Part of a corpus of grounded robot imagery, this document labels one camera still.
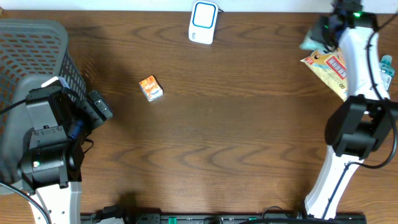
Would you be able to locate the blue mouthwash bottle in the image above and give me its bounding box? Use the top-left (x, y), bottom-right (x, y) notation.
top-left (379, 55), bottom-right (395, 91)

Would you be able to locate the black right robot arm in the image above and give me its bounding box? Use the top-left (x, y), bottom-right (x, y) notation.
top-left (295, 0), bottom-right (397, 223)

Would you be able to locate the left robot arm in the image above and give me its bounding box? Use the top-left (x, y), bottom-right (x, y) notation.
top-left (19, 86), bottom-right (113, 223)

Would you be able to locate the small orange packet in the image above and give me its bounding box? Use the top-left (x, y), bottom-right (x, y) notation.
top-left (139, 75), bottom-right (164, 102)

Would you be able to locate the yellow snack bag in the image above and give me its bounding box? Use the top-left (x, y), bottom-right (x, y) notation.
top-left (301, 49), bottom-right (348, 101)

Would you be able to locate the white barcode scanner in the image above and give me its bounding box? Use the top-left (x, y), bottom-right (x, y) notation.
top-left (188, 1), bottom-right (219, 45)

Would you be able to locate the grey plastic mesh basket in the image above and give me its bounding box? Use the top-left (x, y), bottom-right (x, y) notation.
top-left (1, 19), bottom-right (87, 189)

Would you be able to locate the teal snack pack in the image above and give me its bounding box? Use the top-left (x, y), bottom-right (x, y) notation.
top-left (299, 30), bottom-right (323, 51)

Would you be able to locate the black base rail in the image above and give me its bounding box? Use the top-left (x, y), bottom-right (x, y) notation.
top-left (81, 212), bottom-right (367, 224)

